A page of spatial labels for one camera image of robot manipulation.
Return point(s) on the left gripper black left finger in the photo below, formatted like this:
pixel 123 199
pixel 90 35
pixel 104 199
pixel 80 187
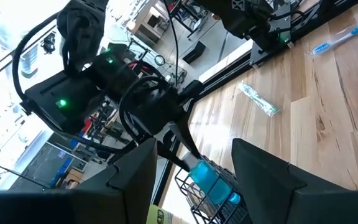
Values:
pixel 104 202

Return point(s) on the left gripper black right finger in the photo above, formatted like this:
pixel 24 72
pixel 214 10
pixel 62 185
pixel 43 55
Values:
pixel 291 202

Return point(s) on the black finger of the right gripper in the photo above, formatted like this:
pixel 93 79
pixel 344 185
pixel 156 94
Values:
pixel 188 138
pixel 171 155

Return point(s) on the green toothbrush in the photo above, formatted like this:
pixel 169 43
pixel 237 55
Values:
pixel 258 100

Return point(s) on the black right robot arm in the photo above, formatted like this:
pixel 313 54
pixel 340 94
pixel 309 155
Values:
pixel 79 28

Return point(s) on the green canister with white lid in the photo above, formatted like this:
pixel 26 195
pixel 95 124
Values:
pixel 158 216

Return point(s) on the blue toothbrush in clear wrap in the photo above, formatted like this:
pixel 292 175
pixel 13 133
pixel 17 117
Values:
pixel 322 48

